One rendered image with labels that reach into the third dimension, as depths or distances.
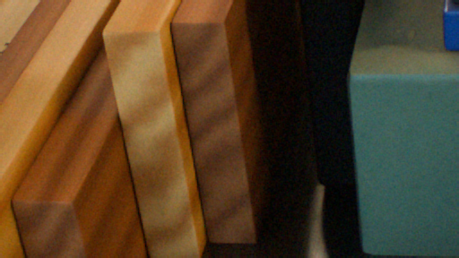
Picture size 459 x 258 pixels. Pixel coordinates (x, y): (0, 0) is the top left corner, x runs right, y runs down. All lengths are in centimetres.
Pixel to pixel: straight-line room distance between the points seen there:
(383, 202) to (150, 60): 7
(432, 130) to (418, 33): 3
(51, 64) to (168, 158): 4
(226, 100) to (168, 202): 3
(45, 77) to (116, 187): 4
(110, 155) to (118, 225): 2
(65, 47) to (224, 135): 6
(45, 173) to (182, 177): 4
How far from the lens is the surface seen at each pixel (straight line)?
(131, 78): 30
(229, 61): 30
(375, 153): 31
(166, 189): 32
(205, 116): 31
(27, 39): 37
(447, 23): 30
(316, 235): 34
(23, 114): 31
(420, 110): 30
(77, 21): 35
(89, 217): 29
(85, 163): 29
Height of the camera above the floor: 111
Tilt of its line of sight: 31 degrees down
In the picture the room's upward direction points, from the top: 9 degrees counter-clockwise
